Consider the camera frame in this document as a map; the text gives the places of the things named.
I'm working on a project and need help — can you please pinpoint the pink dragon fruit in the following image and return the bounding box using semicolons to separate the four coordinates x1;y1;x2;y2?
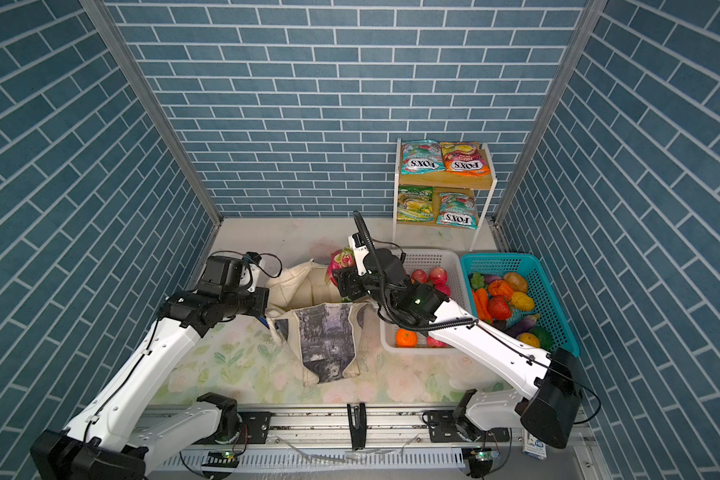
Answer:
326;247;355;286

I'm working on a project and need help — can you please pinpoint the cream canvas tote bag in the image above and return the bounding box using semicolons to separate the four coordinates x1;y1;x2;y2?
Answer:
265;261;370;387

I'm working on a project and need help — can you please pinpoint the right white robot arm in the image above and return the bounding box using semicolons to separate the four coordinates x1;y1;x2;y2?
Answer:
332;247;594;449

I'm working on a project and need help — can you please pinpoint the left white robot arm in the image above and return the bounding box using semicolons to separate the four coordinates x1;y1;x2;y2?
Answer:
30;251;269;479

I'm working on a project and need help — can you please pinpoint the green yellow candy bag lower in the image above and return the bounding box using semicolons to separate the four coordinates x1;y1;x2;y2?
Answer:
396;185;434;223

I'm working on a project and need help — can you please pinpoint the green Fox's candy bag lower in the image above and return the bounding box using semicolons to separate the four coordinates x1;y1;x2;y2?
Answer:
435;192;478;230

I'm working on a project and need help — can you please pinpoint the green fox's candy bag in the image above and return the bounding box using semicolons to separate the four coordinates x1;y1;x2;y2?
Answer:
401;140;445;175
435;192;478;230

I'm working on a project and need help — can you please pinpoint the green Fox's candy bag top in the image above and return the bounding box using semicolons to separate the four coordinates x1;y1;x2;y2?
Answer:
401;140;445;175

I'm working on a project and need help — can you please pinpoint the orange Fox's candy bag top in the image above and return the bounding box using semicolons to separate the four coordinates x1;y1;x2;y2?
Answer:
440;142;490;177

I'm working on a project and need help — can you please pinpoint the red apple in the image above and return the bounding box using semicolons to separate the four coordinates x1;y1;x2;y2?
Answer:
429;267;448;285
411;269;429;283

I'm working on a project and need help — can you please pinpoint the white plastic basket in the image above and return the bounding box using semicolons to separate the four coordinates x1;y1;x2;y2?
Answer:
380;249;474;355

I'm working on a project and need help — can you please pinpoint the orange tangerine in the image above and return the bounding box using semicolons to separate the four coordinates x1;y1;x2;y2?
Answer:
395;328;418;348

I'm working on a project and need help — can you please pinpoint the white wooden two-tier shelf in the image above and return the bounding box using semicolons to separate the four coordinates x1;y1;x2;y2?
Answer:
392;138;497;252

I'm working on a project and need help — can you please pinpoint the red bell pepper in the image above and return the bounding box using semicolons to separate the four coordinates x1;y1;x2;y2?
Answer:
487;296;513;321

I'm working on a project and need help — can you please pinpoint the teal plastic basket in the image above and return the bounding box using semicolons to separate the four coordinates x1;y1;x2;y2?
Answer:
460;252;579;357

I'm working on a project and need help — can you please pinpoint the brown potato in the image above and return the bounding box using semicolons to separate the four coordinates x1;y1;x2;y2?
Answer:
503;272;529;293

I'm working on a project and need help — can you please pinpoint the yellow corn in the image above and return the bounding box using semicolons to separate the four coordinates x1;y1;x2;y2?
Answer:
510;291;535;312

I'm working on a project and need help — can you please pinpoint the purple eggplant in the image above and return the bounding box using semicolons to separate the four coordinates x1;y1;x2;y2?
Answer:
504;314;540;338

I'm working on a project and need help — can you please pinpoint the yellow lemon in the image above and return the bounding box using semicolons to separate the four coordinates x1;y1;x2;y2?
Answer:
516;332;541;348

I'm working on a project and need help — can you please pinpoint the green avocado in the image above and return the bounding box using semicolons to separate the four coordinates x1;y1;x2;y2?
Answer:
529;325;555;352

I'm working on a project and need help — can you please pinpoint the white blue box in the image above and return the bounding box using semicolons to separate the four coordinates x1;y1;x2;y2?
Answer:
522;430;548;461

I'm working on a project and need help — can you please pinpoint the black rail clamp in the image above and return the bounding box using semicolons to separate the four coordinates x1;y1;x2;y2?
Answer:
347;402;368;452

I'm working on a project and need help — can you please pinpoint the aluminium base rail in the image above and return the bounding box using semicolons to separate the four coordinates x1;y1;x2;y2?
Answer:
128;404;562;478

